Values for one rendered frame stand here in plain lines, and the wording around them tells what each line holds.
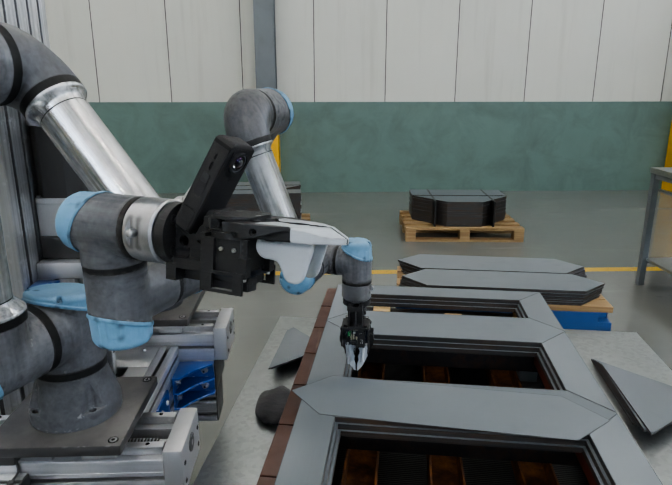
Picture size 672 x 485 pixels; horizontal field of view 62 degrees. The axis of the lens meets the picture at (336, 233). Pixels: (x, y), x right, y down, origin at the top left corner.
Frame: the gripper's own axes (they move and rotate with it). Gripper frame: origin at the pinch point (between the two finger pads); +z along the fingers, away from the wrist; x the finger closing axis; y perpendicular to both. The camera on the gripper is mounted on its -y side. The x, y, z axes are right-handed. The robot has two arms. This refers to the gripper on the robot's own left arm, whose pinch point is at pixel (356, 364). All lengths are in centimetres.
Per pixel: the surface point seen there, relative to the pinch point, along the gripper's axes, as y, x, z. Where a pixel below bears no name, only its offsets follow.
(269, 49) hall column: -629, -165, -112
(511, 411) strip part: 17.0, 37.6, 0.8
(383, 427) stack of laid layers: 24.4, 8.0, 2.3
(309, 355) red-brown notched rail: -10.8, -14.6, 3.8
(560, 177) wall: -728, 248, 67
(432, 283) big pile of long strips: -69, 24, 1
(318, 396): 15.9, -8.1, 0.7
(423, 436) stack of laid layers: 25.0, 17.1, 3.6
